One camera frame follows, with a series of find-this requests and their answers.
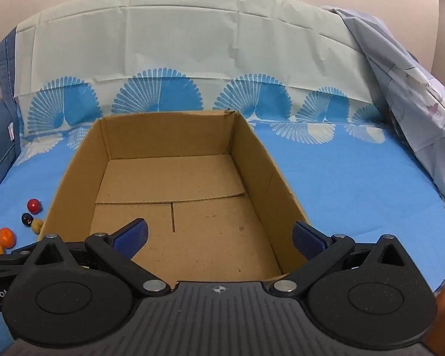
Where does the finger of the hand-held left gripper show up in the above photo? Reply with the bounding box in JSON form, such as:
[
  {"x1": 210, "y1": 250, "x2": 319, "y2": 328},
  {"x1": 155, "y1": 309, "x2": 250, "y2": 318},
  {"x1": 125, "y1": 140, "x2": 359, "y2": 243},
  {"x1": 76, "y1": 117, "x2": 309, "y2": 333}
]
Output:
[{"x1": 0, "y1": 244, "x2": 39, "y2": 268}]

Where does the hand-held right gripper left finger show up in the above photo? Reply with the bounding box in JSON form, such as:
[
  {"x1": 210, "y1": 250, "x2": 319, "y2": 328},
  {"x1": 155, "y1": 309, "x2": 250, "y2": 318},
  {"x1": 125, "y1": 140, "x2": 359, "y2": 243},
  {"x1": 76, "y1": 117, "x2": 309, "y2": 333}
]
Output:
[{"x1": 24, "y1": 218, "x2": 171, "y2": 299}]

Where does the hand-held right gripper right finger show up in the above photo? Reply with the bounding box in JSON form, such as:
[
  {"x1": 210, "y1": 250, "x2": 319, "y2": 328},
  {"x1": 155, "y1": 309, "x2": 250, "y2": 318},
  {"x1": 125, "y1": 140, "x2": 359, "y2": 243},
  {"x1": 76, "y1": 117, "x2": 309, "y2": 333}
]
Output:
[{"x1": 269, "y1": 220, "x2": 416, "y2": 299}]

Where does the blue fabric sofa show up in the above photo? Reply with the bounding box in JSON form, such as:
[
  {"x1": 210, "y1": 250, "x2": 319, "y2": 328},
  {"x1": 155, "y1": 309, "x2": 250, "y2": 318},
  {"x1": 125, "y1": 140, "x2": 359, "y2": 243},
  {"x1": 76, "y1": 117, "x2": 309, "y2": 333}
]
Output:
[{"x1": 0, "y1": 26, "x2": 23, "y2": 204}]

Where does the blue fan-patterned sheet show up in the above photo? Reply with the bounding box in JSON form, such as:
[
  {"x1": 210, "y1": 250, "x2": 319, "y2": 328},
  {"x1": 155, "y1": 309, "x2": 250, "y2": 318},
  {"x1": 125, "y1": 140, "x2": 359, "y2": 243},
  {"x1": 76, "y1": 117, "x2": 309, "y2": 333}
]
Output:
[{"x1": 0, "y1": 0, "x2": 445, "y2": 344}]

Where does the pale blue floral blanket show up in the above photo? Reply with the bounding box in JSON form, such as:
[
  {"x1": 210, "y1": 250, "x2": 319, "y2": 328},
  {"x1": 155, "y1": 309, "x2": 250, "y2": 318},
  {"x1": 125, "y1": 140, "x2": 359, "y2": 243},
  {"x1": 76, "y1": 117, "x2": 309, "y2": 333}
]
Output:
[{"x1": 321, "y1": 5, "x2": 445, "y2": 231}]

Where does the brown cardboard box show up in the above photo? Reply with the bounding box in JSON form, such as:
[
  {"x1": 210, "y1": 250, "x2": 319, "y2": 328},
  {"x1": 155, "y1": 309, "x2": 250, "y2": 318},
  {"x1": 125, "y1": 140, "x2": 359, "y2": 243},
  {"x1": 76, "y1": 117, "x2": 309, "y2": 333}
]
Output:
[{"x1": 37, "y1": 109, "x2": 310, "y2": 282}]

